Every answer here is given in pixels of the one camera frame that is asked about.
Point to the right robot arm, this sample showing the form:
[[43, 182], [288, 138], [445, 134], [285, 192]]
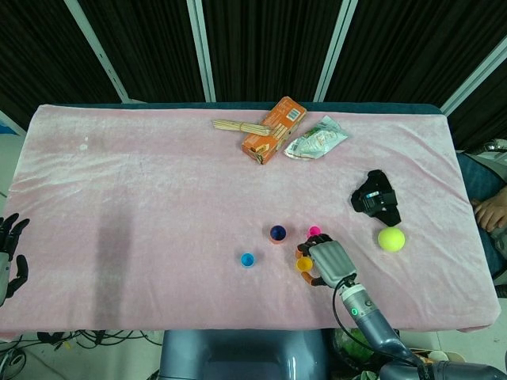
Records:
[[372, 324]]

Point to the bundle of wooden sticks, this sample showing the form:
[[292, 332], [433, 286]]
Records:
[[237, 126]]

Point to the green plastic bag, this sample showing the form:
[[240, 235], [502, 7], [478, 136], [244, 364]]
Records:
[[352, 346]]

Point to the grey-blue robot torso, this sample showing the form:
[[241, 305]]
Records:
[[237, 356]]

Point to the yellow-green tennis ball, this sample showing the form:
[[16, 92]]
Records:
[[391, 239]]

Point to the yellow plastic cup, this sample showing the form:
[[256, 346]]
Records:
[[304, 263]]

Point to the black pleated curtain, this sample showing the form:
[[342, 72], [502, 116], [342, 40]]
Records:
[[158, 47]]

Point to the silver snack bag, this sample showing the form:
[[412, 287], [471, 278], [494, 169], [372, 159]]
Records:
[[317, 140]]

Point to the pink plush cloth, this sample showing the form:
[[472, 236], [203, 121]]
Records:
[[158, 198]]

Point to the dark blue plastic cup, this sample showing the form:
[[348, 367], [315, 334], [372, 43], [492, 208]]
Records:
[[278, 232]]

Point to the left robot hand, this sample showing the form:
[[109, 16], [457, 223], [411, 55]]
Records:
[[12, 229]]

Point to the light blue plastic cup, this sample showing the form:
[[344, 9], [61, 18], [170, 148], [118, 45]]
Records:
[[247, 259]]

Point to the orange plastic cup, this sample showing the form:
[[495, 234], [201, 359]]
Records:
[[277, 242]]

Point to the pink plastic cup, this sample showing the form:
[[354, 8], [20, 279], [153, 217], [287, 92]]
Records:
[[313, 230]]

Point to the bystander leg in jeans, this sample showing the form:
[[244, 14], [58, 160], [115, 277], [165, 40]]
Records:
[[481, 178]]

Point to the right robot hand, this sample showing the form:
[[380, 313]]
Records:
[[330, 261]]

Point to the bystander hand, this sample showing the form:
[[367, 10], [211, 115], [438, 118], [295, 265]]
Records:
[[493, 210]]

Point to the orange cardboard box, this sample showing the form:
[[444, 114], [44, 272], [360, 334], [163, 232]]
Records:
[[285, 115]]

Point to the white partition post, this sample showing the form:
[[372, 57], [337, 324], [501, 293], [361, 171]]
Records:
[[334, 51], [202, 51], [475, 81], [99, 55]]

